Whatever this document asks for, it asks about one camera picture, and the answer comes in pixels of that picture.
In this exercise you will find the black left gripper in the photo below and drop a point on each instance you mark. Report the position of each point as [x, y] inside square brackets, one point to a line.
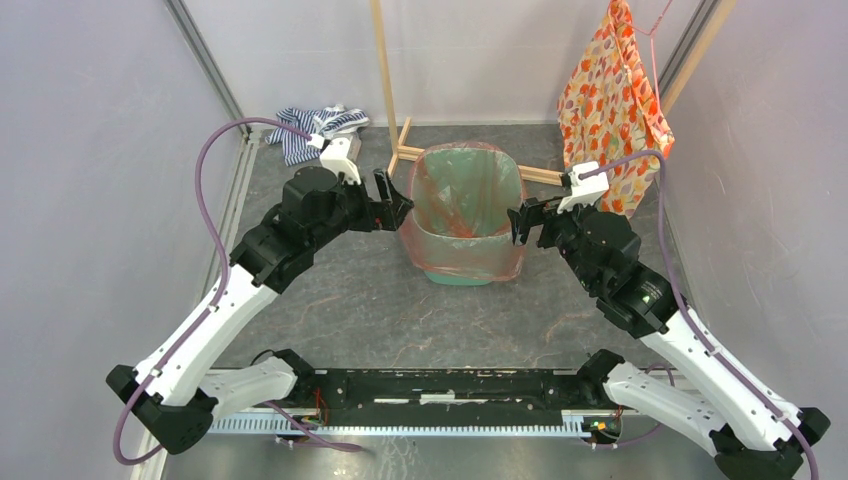
[387, 214]

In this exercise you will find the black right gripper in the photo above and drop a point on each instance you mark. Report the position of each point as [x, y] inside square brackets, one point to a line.
[538, 212]

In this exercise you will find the red plastic trash bag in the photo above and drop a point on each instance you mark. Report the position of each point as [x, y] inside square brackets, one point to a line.
[464, 258]

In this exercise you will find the green plastic trash bin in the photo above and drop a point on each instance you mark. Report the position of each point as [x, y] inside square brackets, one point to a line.
[457, 192]

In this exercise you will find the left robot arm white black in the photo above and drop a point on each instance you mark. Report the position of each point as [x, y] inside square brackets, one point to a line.
[172, 392]

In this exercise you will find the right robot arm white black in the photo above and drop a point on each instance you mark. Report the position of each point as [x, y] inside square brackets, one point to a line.
[750, 431]

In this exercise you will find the blue white striped cloth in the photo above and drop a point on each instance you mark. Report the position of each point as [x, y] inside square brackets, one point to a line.
[301, 139]

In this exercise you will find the floral orange cloth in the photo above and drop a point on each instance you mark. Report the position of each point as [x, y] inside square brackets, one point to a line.
[607, 109]

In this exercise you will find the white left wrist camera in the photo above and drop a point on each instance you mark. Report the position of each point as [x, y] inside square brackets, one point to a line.
[339, 155]

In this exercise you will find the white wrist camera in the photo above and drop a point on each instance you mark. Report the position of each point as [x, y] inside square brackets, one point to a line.
[339, 155]
[585, 184]

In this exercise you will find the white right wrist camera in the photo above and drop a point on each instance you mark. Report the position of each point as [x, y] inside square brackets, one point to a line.
[585, 184]

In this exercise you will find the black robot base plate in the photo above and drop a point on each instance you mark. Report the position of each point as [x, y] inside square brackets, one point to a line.
[445, 397]

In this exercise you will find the slotted cable duct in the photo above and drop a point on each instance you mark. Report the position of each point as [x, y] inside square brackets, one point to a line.
[269, 422]

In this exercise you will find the pink wire hanger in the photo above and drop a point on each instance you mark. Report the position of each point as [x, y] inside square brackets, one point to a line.
[651, 34]

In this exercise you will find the right aluminium corner post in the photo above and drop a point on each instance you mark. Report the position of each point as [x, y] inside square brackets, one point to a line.
[696, 39]

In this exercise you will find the aluminium corner post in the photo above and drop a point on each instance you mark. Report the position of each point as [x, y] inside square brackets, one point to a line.
[696, 39]
[203, 55]

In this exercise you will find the left aluminium corner post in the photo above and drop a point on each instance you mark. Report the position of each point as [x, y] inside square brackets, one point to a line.
[203, 55]

